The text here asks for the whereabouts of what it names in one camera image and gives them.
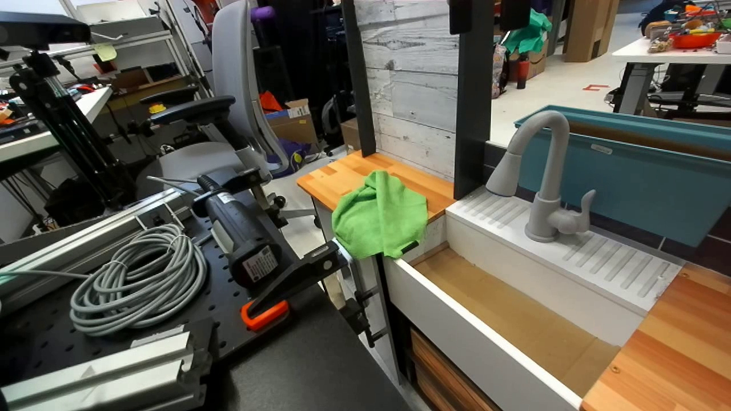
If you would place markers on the black box with label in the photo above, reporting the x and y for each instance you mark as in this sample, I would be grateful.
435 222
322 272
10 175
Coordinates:
243 237

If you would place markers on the wide black metal post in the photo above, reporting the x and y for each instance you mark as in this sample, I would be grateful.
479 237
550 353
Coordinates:
474 98

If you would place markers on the wooden butcher block countertop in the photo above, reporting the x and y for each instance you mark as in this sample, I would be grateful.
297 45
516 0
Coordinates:
676 356

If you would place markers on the white table with black legs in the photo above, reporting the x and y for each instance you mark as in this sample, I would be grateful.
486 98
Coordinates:
646 51

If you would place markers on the thin black metal post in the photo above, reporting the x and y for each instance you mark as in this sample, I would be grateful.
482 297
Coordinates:
357 77

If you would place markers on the short aluminium extrusion block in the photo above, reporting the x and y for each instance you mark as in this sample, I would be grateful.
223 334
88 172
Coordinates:
99 378

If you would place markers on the red bowl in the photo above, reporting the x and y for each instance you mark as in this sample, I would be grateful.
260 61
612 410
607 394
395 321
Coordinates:
693 40

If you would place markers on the small cardboard box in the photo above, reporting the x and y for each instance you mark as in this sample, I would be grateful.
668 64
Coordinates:
292 126

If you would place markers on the grey office chair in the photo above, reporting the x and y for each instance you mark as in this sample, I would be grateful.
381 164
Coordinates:
235 69

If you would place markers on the orange object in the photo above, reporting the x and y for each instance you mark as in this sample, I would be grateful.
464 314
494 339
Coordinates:
270 104

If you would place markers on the black tripod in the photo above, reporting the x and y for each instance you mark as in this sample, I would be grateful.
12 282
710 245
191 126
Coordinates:
68 129

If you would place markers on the white sink with drainboard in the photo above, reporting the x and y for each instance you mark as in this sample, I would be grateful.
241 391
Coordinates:
486 343

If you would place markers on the green cloth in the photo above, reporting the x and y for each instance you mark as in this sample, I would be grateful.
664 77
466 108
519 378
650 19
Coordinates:
379 217

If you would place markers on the white desk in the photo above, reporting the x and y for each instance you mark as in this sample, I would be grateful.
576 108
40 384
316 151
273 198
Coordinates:
22 144

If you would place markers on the grey tap with curved nozzle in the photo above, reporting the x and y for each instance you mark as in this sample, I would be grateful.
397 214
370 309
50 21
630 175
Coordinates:
560 151

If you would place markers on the black stereo camera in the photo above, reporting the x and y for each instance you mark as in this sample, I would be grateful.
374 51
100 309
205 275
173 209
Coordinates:
37 28

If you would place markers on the long aluminium extrusion rail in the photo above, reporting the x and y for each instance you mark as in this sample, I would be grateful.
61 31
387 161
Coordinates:
92 231

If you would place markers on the tall cardboard box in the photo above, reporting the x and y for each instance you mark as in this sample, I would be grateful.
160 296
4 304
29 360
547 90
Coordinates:
587 31

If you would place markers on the wooden cabinet front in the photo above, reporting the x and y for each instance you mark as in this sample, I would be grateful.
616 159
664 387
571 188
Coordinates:
440 380

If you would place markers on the purple object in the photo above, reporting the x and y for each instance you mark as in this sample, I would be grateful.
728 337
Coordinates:
263 12

